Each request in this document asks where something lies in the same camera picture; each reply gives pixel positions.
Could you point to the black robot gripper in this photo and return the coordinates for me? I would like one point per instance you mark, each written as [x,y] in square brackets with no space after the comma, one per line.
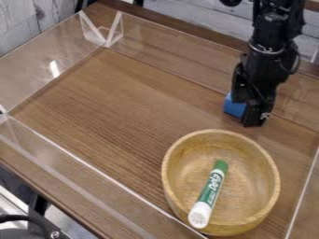
[257,75]

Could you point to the blue foam block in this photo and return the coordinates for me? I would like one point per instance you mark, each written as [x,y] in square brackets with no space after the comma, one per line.
[233,109]

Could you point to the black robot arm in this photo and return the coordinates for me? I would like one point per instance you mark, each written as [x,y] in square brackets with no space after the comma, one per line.
[277,23]

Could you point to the brown wooden bowl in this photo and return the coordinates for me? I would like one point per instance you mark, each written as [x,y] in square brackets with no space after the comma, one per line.
[251,187]

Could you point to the green Expo marker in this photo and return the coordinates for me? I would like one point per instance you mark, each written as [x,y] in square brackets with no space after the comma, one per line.
[203,207]

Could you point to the clear acrylic tray wall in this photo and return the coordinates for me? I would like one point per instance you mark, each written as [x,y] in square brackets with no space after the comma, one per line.
[100,93]

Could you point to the black metal bracket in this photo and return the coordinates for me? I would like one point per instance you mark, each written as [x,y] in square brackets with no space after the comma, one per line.
[52,230]

